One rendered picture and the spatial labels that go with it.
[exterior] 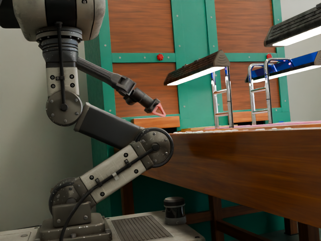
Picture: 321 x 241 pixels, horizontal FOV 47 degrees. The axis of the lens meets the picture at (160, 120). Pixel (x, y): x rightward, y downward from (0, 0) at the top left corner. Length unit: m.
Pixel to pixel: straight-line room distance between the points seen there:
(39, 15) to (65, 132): 2.04
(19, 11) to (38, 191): 2.13
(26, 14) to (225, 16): 1.80
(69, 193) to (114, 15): 1.47
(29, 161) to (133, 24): 1.35
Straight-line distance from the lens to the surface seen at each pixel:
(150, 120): 2.25
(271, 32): 1.35
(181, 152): 1.27
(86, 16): 1.10
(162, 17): 2.48
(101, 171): 1.14
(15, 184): 3.04
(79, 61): 1.90
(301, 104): 4.29
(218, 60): 1.65
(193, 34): 2.53
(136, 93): 1.83
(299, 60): 2.08
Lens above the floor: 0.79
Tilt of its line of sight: 1 degrees up
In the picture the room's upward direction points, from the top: 4 degrees counter-clockwise
